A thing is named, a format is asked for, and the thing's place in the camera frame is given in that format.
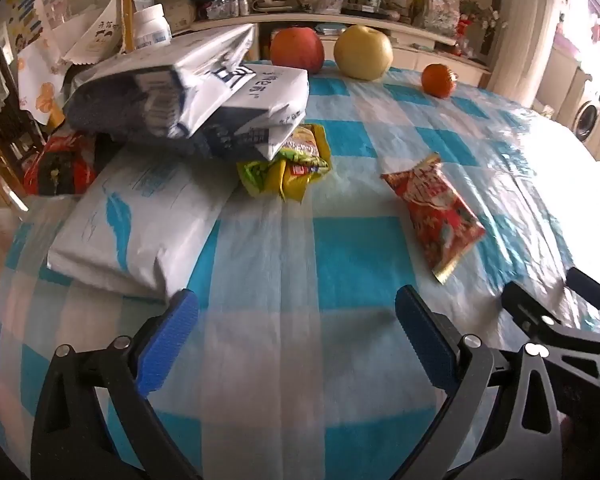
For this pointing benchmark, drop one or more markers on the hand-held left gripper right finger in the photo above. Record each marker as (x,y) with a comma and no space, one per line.
(422,340)

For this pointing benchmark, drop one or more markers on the light curtain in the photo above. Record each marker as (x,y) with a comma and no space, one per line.
(530,30)

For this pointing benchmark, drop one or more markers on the cluster of small glass jars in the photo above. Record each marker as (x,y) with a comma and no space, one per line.
(227,7)

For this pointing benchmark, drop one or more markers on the washing machine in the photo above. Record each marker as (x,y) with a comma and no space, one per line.
(589,117)

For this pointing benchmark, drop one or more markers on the white orange printed table cloth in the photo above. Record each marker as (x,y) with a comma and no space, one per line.
(40,90)

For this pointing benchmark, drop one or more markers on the white mailer with dark contents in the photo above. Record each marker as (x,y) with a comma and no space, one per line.
(130,95)

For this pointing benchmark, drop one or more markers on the red plastic bag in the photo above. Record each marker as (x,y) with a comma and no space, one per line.
(55,165)

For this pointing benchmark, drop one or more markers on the yellow green snack packet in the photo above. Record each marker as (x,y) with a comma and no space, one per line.
(300,160)

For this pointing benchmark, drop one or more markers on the clear gift bag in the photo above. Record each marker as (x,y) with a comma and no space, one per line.
(440,10)

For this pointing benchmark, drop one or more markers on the white bottle blue label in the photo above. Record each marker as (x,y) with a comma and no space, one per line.
(151,27)

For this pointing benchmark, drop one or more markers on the orange tangerine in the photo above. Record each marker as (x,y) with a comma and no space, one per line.
(438,81)

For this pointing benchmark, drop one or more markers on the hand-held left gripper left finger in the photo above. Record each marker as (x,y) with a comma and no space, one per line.
(172,335)

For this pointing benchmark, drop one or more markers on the large yellow pear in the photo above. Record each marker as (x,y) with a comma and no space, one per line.
(363,52)

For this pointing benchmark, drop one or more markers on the blue white checked tablecloth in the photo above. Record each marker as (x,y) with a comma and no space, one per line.
(360,260)

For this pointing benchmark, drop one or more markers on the large white mailer blue print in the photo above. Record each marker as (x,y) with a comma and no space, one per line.
(145,220)

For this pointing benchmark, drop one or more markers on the blue wall stickers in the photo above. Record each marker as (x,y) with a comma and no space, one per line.
(27,0)

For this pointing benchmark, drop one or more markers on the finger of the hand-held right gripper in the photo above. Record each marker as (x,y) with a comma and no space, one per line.
(530,317)
(595,295)

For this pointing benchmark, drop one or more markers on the white mesh food cover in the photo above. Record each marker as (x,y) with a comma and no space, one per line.
(80,15)

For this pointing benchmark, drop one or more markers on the red apple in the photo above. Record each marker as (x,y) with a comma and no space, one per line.
(297,50)

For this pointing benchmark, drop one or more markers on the artificial flowers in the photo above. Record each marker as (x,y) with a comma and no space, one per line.
(477,25)

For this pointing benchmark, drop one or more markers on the white tv cabinet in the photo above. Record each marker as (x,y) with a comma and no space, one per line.
(415,45)

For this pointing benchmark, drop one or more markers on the white patterned box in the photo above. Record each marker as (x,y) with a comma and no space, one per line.
(177,7)

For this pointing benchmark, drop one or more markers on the red snack packet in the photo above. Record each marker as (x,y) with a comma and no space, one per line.
(440,215)

